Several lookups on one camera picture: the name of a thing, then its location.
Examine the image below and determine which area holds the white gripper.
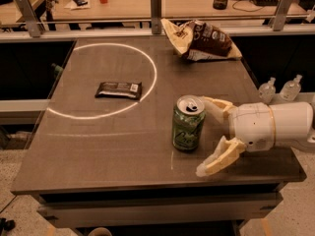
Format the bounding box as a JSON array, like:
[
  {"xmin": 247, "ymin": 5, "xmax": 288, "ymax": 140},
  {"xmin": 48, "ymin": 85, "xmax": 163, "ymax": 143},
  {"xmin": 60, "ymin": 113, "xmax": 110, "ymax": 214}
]
[{"xmin": 196, "ymin": 96, "xmax": 275, "ymax": 177}]

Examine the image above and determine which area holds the green soda can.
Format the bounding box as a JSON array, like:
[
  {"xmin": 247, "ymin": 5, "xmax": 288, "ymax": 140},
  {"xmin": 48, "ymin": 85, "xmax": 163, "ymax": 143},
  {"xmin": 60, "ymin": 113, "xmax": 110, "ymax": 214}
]
[{"xmin": 172, "ymin": 95, "xmax": 206, "ymax": 151}]

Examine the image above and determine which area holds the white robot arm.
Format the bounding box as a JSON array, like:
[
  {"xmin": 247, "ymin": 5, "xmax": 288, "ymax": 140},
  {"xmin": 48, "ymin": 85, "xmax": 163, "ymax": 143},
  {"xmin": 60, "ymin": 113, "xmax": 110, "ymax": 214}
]
[{"xmin": 196, "ymin": 96, "xmax": 315, "ymax": 177}]

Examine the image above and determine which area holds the dark rxbar chocolate bar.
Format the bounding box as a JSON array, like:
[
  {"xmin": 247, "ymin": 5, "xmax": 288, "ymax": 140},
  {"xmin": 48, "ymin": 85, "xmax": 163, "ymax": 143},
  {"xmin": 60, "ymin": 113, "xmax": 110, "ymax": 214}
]
[{"xmin": 95, "ymin": 82, "xmax": 142, "ymax": 100}]

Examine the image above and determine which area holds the clear sanitizer bottle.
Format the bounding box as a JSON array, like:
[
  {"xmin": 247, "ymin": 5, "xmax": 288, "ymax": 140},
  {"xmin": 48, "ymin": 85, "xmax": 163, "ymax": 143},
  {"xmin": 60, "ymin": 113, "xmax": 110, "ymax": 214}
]
[
  {"xmin": 280, "ymin": 75, "xmax": 302, "ymax": 101},
  {"xmin": 259, "ymin": 77, "xmax": 276, "ymax": 104}
]

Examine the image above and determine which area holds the brown chip bag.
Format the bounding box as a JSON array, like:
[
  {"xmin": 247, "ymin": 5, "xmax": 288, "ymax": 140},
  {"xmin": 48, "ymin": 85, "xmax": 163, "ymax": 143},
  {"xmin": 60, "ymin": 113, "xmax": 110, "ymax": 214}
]
[{"xmin": 160, "ymin": 19, "xmax": 242, "ymax": 61}]

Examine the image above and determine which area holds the black mesh cup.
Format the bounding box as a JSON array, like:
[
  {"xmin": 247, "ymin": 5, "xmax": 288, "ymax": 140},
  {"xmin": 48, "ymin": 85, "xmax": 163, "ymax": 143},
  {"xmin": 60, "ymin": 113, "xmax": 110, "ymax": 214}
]
[{"xmin": 213, "ymin": 0, "xmax": 228, "ymax": 10}]

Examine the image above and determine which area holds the green object beside table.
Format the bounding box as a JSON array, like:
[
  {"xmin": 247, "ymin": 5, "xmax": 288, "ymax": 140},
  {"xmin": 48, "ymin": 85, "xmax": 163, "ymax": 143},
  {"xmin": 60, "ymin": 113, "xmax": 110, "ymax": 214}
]
[{"xmin": 51, "ymin": 63, "xmax": 63, "ymax": 79}]

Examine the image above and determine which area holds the right metal rail bracket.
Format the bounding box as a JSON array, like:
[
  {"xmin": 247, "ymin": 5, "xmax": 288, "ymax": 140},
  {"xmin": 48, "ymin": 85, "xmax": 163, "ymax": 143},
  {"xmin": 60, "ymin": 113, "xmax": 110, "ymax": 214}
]
[{"xmin": 269, "ymin": 0, "xmax": 293, "ymax": 31}]

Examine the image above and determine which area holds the metal rail bracket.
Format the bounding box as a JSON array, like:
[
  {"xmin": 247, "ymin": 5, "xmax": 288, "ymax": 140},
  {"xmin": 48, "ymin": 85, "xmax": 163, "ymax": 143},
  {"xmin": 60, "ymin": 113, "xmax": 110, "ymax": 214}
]
[
  {"xmin": 269, "ymin": 0, "xmax": 293, "ymax": 31},
  {"xmin": 151, "ymin": 0, "xmax": 161, "ymax": 34},
  {"xmin": 15, "ymin": 0, "xmax": 44, "ymax": 37}
]

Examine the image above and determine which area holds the middle metal rail bracket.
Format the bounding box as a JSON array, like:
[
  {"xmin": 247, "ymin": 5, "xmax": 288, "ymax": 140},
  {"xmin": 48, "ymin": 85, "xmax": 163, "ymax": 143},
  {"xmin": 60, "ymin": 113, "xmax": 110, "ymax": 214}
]
[{"xmin": 151, "ymin": 0, "xmax": 161, "ymax": 34}]

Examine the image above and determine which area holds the left metal rail bracket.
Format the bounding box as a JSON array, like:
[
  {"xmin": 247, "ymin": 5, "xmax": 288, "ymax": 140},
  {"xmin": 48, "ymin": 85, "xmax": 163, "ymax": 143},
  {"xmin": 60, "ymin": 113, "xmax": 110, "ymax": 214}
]
[{"xmin": 15, "ymin": 0, "xmax": 44, "ymax": 37}]

